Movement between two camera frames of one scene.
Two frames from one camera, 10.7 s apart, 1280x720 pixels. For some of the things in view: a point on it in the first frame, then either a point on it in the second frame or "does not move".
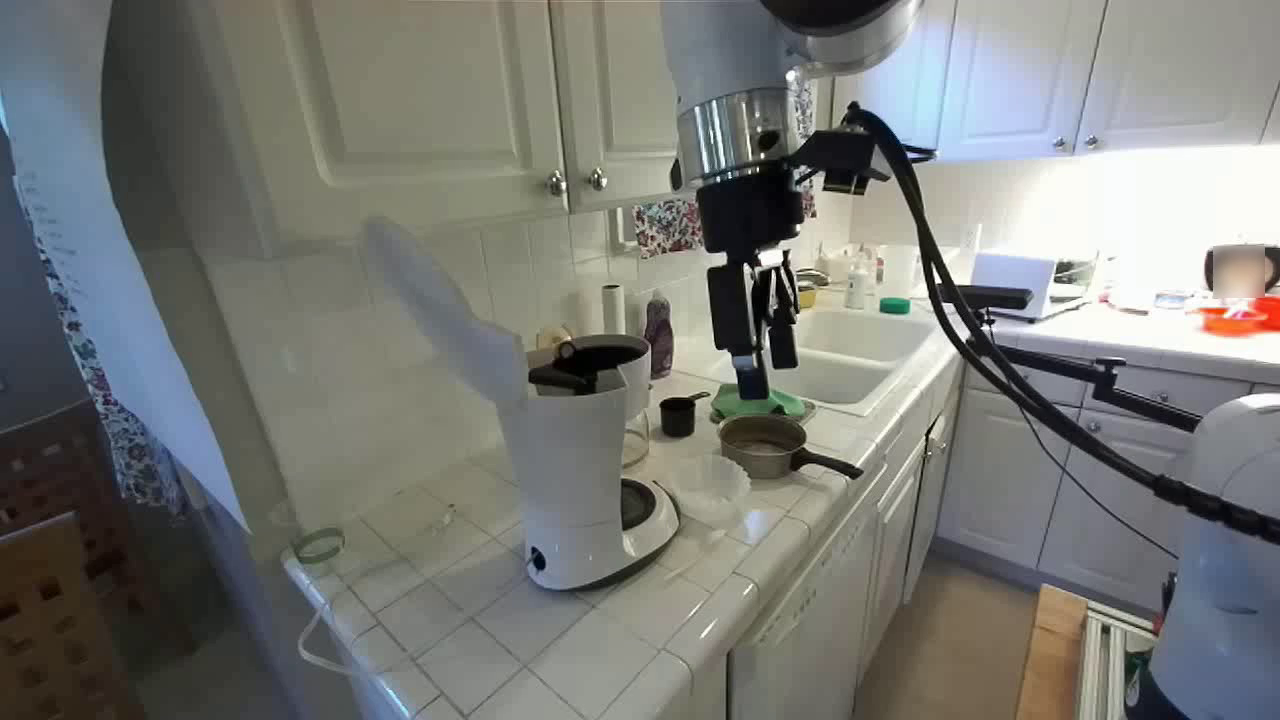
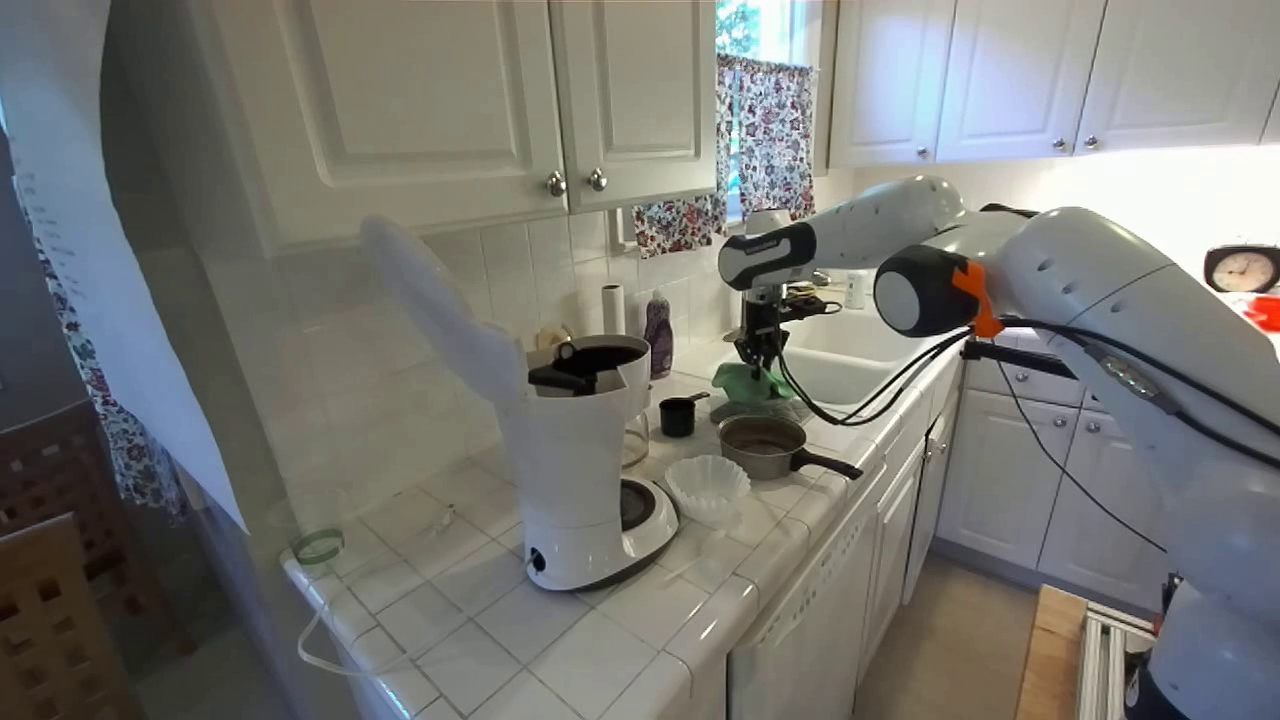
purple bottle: x=659 y=335 does not move
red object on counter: x=1244 y=320 does not move
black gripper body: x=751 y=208 to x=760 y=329
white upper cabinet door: x=391 y=108 does not move
